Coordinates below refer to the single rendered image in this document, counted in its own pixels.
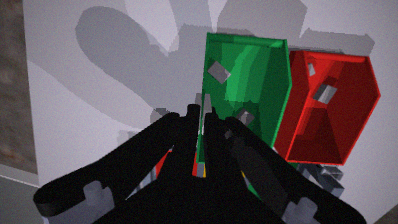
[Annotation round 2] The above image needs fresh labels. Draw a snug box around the grey metal block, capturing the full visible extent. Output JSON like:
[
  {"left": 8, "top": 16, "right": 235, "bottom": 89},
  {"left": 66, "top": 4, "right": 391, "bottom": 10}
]
[
  {"left": 312, "top": 84, "right": 337, "bottom": 104},
  {"left": 235, "top": 109, "right": 254, "bottom": 126},
  {"left": 207, "top": 61, "right": 231, "bottom": 84},
  {"left": 308, "top": 63, "right": 315, "bottom": 76}
]

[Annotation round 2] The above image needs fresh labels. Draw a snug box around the dark grey shelf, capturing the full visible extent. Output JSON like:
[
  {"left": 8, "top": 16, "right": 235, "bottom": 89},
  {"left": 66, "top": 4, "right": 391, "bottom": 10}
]
[{"left": 143, "top": 146, "right": 345, "bottom": 201}]

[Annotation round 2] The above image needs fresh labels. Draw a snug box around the green bin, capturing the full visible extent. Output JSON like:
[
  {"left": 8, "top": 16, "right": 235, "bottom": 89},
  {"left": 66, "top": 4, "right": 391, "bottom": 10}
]
[{"left": 196, "top": 33, "right": 292, "bottom": 164}]

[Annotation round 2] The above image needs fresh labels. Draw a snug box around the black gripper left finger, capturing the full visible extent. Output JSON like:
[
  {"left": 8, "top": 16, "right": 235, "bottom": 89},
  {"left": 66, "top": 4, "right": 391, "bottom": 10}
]
[{"left": 33, "top": 93, "right": 202, "bottom": 224}]

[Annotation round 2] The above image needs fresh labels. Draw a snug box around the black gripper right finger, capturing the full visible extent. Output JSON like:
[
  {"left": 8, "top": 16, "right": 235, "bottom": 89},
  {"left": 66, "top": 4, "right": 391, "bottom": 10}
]
[{"left": 202, "top": 94, "right": 367, "bottom": 224}]

